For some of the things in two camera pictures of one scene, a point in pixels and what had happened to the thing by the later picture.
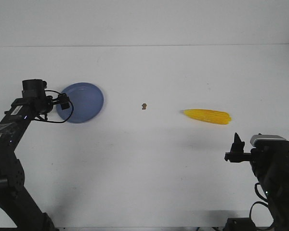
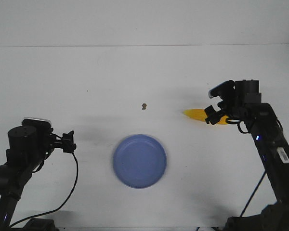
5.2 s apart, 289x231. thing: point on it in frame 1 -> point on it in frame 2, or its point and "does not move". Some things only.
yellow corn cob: [209, 116] does not move
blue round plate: [86, 101] -> [139, 161]
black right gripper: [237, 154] -> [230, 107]
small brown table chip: [144, 106] does not move
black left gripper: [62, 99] -> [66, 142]
